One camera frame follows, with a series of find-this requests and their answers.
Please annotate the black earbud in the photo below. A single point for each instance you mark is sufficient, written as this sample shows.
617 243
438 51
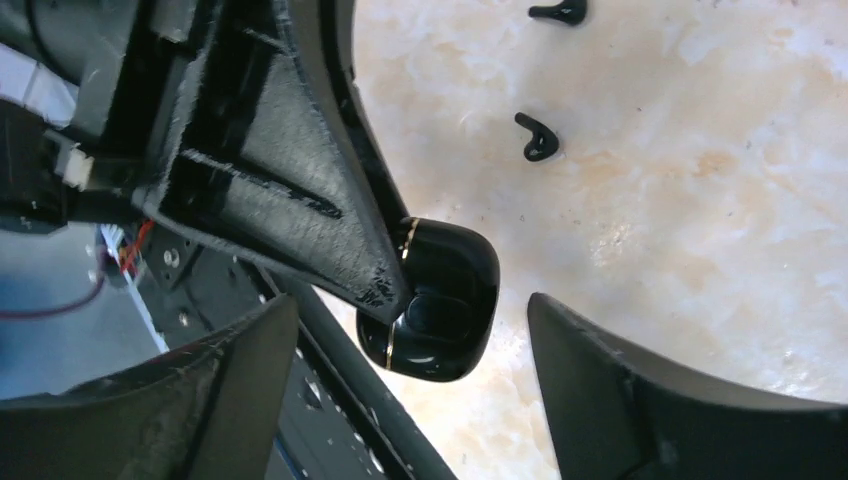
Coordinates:
544 143
569 12

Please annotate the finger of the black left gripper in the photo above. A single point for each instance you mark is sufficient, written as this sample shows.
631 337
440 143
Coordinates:
265 152

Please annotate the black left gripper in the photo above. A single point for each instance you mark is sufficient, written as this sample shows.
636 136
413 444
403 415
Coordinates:
110 163

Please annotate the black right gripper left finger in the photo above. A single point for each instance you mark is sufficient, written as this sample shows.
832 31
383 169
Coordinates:
208 410

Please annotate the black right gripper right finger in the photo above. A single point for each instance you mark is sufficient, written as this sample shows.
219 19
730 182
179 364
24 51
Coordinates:
617 410

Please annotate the black glossy earbud charging case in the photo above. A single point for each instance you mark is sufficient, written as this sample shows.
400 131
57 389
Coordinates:
442 332

